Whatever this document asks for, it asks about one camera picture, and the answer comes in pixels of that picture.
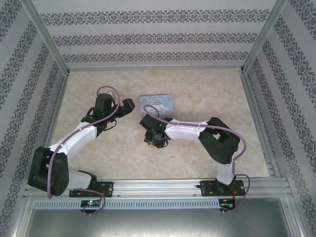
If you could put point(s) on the pastel cartoon tin box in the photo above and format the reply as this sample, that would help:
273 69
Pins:
158 103

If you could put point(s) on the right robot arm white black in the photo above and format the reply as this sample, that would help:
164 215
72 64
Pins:
182 130

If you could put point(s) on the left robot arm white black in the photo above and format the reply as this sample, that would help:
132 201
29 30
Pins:
74 138

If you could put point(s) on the grey metal sheet panel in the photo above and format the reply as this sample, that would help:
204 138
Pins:
158 223

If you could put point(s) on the left controller circuit board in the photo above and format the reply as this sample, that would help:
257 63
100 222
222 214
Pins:
90 203

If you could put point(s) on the controller circuit board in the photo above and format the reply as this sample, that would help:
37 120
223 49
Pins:
90 203
227 206

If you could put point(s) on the right controller circuit board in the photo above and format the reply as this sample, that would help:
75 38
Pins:
227 206

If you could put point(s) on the aluminium mounting rail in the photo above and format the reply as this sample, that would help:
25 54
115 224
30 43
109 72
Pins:
158 187

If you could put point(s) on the aluminium side rail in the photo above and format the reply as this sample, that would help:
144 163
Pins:
259 123
53 123

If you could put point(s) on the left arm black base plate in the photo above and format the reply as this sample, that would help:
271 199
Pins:
106 188

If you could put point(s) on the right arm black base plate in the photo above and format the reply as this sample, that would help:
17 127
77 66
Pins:
209 187

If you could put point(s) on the aluminium frame post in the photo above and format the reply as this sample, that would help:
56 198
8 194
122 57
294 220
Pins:
264 37
47 37

